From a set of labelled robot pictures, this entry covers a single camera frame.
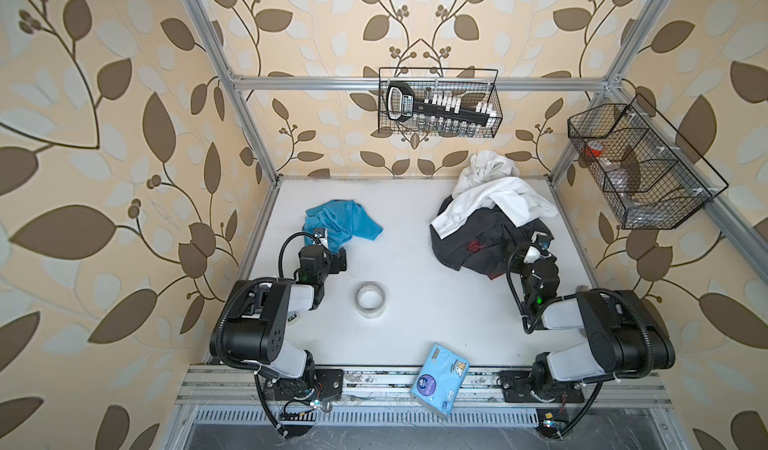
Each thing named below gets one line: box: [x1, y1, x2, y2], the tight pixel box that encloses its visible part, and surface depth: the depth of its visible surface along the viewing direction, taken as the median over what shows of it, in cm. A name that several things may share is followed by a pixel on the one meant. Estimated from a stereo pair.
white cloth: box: [430, 150, 558, 240], surface depth 97 cm
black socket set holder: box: [387, 82, 496, 136], surface depth 87 cm
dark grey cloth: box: [430, 195, 554, 280], surface depth 96 cm
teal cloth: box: [303, 200, 384, 253], surface depth 104 cm
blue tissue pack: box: [410, 342, 471, 419], surface depth 72 cm
